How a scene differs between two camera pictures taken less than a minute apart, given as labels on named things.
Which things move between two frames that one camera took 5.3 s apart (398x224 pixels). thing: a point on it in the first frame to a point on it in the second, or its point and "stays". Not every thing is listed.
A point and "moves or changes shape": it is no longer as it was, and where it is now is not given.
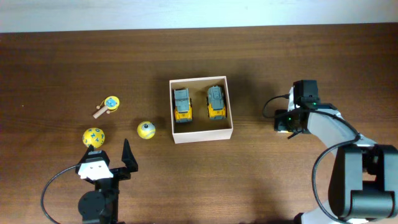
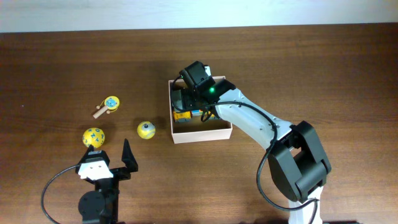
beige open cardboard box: x=201 y=128 stays
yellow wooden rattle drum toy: x=109 y=105 stays
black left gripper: x=124 y=172 stays
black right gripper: x=280 y=123 to x=187 y=101
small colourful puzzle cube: x=284 y=132 moves or changes shape
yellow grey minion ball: x=146 y=130 stays
